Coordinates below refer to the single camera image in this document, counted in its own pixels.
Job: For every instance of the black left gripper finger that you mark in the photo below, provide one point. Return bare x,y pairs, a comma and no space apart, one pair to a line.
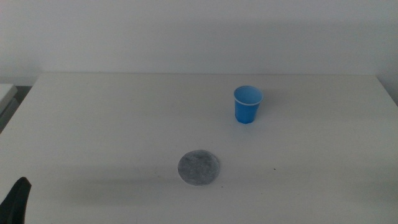
14,205

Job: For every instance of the blue plastic cup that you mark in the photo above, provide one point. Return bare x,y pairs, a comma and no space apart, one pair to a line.
246,110

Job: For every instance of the round grey cup mat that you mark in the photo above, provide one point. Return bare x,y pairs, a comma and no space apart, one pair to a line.
198,168

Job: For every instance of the white side table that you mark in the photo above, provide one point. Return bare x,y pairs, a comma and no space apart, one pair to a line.
4,96

